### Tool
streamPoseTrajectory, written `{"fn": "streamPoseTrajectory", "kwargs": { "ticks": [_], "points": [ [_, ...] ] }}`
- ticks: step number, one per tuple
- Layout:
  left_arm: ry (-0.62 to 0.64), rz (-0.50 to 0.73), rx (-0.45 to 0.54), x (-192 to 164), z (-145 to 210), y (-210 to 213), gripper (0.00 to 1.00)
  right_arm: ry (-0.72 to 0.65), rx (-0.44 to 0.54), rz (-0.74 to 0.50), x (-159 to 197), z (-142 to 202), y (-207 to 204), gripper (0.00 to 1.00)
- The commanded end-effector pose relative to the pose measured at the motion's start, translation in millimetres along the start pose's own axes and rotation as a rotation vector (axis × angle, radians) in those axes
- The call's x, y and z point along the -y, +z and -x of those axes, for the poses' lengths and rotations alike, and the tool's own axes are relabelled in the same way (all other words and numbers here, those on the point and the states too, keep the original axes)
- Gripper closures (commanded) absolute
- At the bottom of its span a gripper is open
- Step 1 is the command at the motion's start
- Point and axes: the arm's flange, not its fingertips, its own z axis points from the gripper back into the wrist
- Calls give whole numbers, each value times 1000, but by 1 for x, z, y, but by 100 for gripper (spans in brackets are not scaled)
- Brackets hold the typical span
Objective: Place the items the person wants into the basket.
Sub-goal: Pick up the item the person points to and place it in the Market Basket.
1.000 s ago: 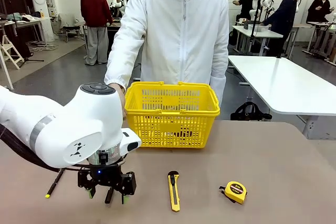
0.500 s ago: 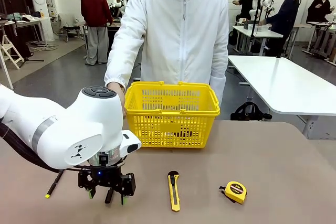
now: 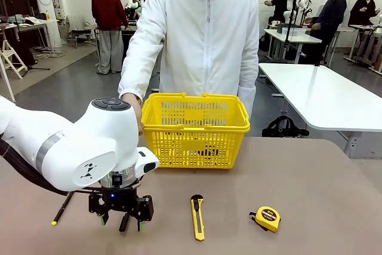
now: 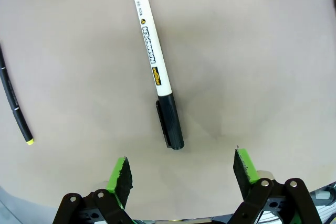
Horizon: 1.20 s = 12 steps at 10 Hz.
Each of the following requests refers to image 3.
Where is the yellow tape measure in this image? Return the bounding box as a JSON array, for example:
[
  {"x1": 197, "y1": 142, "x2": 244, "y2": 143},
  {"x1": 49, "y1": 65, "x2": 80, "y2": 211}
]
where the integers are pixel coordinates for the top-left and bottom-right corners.
[{"x1": 249, "y1": 205, "x2": 282, "y2": 234}]

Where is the seated person in black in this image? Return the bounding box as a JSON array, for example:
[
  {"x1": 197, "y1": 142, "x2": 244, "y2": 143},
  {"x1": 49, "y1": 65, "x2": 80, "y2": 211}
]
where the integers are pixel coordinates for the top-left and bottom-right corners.
[{"x1": 264, "y1": 0, "x2": 297, "y2": 26}]

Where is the person's left forearm white sleeve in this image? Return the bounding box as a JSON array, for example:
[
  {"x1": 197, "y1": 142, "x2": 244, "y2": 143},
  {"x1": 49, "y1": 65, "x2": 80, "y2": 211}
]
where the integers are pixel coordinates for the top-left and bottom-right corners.
[{"x1": 237, "y1": 66, "x2": 260, "y2": 119}]

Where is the yellow utility knife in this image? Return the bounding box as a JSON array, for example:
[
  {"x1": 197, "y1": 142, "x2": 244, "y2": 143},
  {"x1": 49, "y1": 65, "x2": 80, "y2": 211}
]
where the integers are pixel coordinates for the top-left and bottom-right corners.
[{"x1": 190, "y1": 194, "x2": 207, "y2": 242}]

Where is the black bag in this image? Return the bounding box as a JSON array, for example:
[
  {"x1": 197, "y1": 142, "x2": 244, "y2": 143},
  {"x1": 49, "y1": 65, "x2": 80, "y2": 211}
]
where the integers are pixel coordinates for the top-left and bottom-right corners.
[{"x1": 261, "y1": 115, "x2": 310, "y2": 139}]

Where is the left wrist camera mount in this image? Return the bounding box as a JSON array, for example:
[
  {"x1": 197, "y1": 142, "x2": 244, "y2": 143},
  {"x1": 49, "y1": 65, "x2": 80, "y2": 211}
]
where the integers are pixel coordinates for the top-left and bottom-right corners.
[{"x1": 137, "y1": 194, "x2": 155, "y2": 223}]

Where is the black pen with yellow tip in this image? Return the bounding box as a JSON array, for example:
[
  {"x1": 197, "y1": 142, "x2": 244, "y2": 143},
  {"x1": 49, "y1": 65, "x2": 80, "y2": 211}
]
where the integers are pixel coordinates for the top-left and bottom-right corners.
[{"x1": 51, "y1": 192, "x2": 75, "y2": 227}]

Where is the clear plastic bin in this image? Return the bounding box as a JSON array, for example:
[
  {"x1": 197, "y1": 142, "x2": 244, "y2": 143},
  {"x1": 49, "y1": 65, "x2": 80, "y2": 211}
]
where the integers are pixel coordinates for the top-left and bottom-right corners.
[{"x1": 281, "y1": 26, "x2": 307, "y2": 35}]

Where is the large white table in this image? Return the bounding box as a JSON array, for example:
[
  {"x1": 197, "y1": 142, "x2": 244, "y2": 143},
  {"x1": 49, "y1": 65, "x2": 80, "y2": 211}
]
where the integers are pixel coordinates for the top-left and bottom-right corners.
[{"x1": 257, "y1": 63, "x2": 382, "y2": 161}]

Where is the standing person in black clothes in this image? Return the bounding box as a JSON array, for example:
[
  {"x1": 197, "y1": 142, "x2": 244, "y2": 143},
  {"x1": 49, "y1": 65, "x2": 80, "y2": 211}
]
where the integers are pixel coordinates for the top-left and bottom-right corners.
[{"x1": 348, "y1": 0, "x2": 380, "y2": 26}]

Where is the black left arm cable sleeve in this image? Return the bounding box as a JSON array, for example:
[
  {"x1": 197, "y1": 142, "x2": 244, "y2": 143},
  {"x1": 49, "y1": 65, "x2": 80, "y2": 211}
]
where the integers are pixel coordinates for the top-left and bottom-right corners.
[{"x1": 0, "y1": 137, "x2": 72, "y2": 198}]

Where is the white wooden step stool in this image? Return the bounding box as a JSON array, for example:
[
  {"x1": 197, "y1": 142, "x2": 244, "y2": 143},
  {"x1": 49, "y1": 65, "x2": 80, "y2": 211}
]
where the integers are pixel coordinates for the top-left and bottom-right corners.
[{"x1": 0, "y1": 39, "x2": 29, "y2": 79}]

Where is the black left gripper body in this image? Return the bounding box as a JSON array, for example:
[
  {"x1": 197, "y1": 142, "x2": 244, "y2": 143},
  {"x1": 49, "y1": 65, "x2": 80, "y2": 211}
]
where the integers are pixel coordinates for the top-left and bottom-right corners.
[{"x1": 88, "y1": 187, "x2": 144, "y2": 220}]

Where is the person in red jacket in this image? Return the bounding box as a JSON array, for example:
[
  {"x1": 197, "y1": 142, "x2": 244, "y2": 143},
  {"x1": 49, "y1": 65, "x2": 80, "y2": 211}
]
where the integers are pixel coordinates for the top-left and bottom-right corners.
[{"x1": 91, "y1": 0, "x2": 130, "y2": 75}]

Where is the person's right hand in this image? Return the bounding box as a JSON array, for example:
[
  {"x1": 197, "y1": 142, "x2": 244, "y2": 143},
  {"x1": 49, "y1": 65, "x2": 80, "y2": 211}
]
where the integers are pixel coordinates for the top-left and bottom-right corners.
[{"x1": 120, "y1": 92, "x2": 144, "y2": 135}]

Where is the yellow plastic shopping basket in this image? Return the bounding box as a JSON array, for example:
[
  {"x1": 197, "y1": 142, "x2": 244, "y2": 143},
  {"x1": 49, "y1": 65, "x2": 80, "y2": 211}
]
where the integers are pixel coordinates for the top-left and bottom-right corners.
[{"x1": 140, "y1": 92, "x2": 251, "y2": 170}]

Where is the white background table with bin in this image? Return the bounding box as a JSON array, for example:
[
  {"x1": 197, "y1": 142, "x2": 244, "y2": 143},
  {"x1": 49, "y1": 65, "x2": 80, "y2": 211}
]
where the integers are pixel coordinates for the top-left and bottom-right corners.
[{"x1": 263, "y1": 27, "x2": 324, "y2": 65}]

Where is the white desk with black legs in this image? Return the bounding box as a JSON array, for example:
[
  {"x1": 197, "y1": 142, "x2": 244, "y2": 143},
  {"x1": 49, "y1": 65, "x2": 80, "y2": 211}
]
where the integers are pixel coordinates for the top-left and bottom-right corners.
[{"x1": 347, "y1": 23, "x2": 382, "y2": 68}]

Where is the white marker with black cap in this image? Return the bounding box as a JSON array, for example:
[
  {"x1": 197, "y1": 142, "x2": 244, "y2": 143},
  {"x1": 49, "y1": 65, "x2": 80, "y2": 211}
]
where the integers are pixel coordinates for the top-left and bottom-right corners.
[{"x1": 118, "y1": 212, "x2": 131, "y2": 233}]

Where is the black metal chair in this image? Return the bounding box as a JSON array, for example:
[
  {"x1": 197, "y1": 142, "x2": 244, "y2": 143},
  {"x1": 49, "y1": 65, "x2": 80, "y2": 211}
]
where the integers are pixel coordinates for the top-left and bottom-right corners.
[{"x1": 70, "y1": 26, "x2": 99, "y2": 49}]

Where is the person in dark blue coat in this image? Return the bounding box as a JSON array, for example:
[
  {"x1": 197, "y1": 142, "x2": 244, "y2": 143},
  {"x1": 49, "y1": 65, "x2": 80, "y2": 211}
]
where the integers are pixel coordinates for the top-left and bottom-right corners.
[{"x1": 304, "y1": 0, "x2": 349, "y2": 66}]

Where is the black tripod stand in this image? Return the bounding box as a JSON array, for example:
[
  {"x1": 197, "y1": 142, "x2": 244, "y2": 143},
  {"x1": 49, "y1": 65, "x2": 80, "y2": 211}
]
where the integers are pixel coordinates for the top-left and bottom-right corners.
[{"x1": 283, "y1": 0, "x2": 303, "y2": 56}]

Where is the person's right forearm white sleeve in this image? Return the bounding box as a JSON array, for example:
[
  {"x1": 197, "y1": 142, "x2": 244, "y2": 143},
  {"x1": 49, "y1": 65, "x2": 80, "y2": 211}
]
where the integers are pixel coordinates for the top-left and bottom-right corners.
[{"x1": 118, "y1": 34, "x2": 152, "y2": 101}]

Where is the cluttered grey background table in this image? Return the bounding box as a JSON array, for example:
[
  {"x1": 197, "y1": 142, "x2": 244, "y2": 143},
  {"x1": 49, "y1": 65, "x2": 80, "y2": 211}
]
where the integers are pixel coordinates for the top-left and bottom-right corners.
[{"x1": 0, "y1": 17, "x2": 60, "y2": 56}]

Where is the person in white hoodie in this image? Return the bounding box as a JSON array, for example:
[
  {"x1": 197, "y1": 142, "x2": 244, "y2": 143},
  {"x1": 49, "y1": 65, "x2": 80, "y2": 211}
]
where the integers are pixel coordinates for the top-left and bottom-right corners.
[{"x1": 118, "y1": 0, "x2": 260, "y2": 119}]

